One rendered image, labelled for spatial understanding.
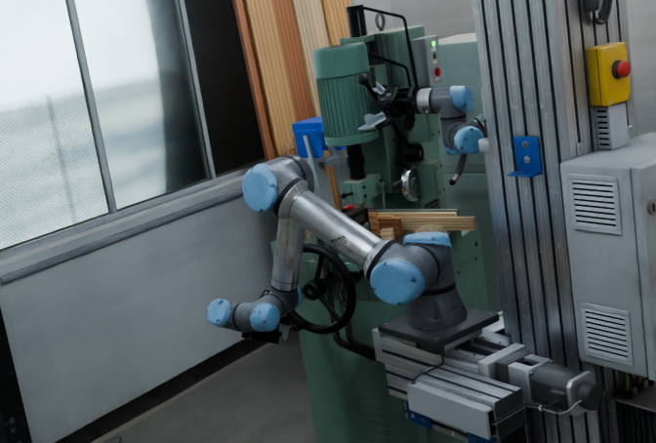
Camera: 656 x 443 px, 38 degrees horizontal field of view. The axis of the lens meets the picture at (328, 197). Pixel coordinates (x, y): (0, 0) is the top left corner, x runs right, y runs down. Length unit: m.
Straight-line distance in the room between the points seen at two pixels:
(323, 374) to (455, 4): 2.84
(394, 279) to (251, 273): 2.52
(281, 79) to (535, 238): 2.54
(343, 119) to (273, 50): 1.70
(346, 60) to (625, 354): 1.29
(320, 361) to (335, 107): 0.85
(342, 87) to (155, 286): 1.66
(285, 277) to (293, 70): 2.28
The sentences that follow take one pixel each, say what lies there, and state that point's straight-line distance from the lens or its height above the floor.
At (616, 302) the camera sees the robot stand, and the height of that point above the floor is 0.93.
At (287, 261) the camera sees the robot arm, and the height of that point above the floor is 0.98.
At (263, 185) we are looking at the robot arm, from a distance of 2.35.
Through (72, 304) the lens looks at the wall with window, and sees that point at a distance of 3.99.
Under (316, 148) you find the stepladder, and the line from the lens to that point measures 3.96.
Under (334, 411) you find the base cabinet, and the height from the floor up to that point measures 0.31.
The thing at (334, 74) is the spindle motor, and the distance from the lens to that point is 2.95.
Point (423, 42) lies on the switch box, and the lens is 3.19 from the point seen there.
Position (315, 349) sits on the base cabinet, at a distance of 3.18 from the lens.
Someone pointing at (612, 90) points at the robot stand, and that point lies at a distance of 2.20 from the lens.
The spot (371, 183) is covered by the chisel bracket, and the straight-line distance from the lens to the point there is 3.08.
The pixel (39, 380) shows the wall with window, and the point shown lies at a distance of 3.95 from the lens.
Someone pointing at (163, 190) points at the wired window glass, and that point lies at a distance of 4.37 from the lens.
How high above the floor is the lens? 1.66
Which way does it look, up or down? 12 degrees down
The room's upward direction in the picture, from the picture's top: 9 degrees counter-clockwise
